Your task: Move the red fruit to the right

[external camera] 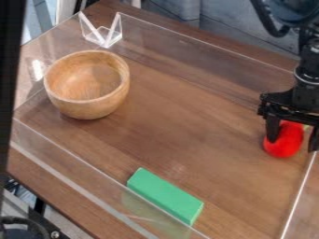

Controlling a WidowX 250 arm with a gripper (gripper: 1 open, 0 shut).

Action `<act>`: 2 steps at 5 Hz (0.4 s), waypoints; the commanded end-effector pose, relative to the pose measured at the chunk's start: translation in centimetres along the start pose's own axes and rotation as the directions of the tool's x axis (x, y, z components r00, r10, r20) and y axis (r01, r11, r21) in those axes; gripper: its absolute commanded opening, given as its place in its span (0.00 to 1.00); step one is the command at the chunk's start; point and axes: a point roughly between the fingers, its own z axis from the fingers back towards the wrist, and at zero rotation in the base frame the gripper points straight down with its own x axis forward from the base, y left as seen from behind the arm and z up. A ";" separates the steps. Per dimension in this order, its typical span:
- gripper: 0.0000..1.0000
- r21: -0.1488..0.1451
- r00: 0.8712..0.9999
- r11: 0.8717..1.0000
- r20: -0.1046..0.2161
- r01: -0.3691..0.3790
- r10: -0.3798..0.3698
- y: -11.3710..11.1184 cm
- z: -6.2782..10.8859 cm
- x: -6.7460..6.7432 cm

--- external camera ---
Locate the black clamp under table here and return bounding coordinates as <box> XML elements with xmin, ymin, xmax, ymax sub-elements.
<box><xmin>28</xmin><ymin>198</ymin><xmax>70</xmax><ymax>239</ymax></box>

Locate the black cable lower left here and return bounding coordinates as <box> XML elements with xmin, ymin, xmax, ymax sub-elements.
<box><xmin>0</xmin><ymin>216</ymin><xmax>49</xmax><ymax>239</ymax></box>

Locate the clear acrylic corner bracket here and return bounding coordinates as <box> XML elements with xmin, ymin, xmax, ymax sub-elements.
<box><xmin>78</xmin><ymin>12</ymin><xmax>122</xmax><ymax>49</ymax></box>

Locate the green rectangular block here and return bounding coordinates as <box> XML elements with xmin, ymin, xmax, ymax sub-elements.
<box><xmin>127</xmin><ymin>167</ymin><xmax>204</xmax><ymax>226</ymax></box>

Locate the wooden bowl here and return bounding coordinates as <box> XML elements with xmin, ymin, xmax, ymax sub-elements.
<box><xmin>44</xmin><ymin>50</ymin><xmax>130</xmax><ymax>120</ymax></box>

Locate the red fruit with green leaf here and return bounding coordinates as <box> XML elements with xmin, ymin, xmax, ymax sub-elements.
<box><xmin>263</xmin><ymin>121</ymin><xmax>307</xmax><ymax>159</ymax></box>

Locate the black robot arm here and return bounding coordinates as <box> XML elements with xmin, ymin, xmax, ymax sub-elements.
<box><xmin>250</xmin><ymin>0</ymin><xmax>319</xmax><ymax>152</ymax></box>

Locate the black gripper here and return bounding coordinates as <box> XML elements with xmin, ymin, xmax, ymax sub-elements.
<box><xmin>256</xmin><ymin>78</ymin><xmax>319</xmax><ymax>152</ymax></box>

